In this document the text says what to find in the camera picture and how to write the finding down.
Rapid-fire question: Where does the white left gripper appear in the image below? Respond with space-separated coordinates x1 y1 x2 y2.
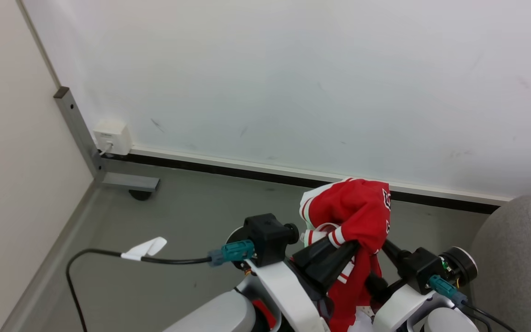
246 237 360 332

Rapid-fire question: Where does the grey fabric sofa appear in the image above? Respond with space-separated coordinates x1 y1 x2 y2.
470 193 531 332

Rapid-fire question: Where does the red white sports jersey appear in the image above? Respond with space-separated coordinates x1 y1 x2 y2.
299 178 392 332

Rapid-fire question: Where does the black cable teal connector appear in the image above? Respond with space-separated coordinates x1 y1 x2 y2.
65 239 257 332
429 275 518 332

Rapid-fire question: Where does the grey metal partition frame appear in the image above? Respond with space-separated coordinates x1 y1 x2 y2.
53 86 160 192

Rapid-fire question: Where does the white wall socket box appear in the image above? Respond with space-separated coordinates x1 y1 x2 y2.
93 120 132 156

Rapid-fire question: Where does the white cable tag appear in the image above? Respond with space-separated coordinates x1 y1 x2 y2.
121 237 168 262

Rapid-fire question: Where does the white black wall baseboard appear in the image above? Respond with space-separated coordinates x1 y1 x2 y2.
102 146 513 215

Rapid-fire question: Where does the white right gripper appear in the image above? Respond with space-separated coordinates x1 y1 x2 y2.
365 239 447 332

